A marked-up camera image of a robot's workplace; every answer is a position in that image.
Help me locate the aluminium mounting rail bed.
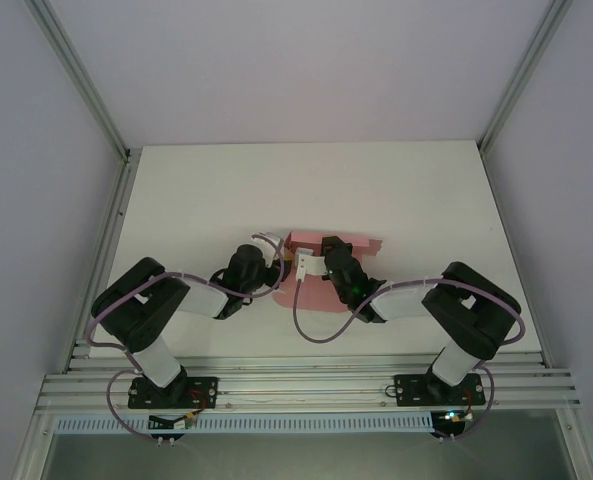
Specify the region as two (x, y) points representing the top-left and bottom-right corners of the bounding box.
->
(34, 353), (583, 415)

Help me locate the pink paper box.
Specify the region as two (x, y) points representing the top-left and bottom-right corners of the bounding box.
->
(270, 228), (386, 315)

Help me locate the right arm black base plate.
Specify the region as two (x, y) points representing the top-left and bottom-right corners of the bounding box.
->
(393, 372), (487, 407)

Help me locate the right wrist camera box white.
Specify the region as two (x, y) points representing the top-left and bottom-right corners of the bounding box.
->
(294, 246), (328, 282)

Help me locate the slotted pale blue cable duct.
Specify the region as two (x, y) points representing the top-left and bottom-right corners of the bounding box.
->
(55, 412), (435, 435)

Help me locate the small wiring connector plug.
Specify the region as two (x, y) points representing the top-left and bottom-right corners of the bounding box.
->
(147, 410), (198, 447)
(433, 408), (477, 445)

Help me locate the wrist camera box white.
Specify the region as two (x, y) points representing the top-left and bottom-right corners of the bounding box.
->
(252, 229), (286, 254)
(294, 246), (328, 282)

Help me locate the grey metal sheet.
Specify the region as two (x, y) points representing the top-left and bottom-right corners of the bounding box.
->
(40, 432), (577, 480)

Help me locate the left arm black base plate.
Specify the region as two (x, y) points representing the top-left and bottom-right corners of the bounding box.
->
(127, 374), (221, 411)

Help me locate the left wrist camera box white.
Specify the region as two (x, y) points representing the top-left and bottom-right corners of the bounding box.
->
(252, 229), (286, 254)

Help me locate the aluminium frame post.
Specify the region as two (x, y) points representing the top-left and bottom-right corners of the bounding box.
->
(24, 0), (132, 162)
(477, 0), (576, 154)

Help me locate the aluminium table side rail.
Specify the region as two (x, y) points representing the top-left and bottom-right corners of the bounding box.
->
(61, 148), (142, 374)

